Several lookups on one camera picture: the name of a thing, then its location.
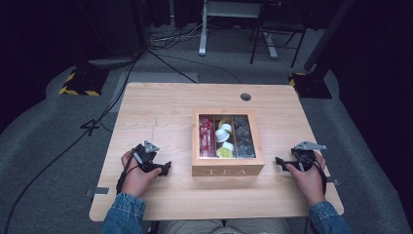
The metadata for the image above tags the tangle of floor cables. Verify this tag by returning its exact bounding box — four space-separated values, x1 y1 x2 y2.
148 22 208 52

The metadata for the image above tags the bundle of red stick packets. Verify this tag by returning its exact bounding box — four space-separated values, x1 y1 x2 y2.
199 116 217 159

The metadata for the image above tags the pile of dark tea packets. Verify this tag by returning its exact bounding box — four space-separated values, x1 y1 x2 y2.
233 116 257 159

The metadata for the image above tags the person's right hand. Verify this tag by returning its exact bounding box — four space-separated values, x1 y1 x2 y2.
285 152 326 207

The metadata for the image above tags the white desk frame leg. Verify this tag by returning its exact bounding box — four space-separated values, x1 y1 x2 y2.
263 31 280 59
198 0 209 58

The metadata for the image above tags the black metal chair frame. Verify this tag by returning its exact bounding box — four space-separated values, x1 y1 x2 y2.
248 1 309 69

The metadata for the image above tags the wooden tea box glass lid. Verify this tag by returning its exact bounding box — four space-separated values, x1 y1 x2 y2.
191 109 266 177

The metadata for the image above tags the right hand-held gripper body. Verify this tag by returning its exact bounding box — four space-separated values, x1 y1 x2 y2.
290 140 327 172

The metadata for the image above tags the long black floor cable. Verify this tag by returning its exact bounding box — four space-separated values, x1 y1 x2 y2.
2 53 142 234

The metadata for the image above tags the right hand-held gripper black cable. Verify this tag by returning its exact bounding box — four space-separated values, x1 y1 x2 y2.
300 150 328 196

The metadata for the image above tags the person's left hand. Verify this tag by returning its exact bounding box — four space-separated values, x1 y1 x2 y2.
120 150 163 198

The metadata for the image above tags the black slanted pole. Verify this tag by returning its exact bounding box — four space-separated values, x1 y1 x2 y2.
303 0 356 73

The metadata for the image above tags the hand-held gripper black cable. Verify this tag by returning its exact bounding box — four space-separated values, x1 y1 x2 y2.
115 152 141 195
300 150 328 196

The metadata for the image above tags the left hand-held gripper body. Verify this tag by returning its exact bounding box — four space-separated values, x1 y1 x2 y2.
131 139 164 174

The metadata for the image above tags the thin black floor cable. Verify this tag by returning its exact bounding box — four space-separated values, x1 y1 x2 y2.
146 48 243 85

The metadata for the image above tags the left hand-held gripper black cable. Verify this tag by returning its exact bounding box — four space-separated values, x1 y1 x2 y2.
115 152 141 195

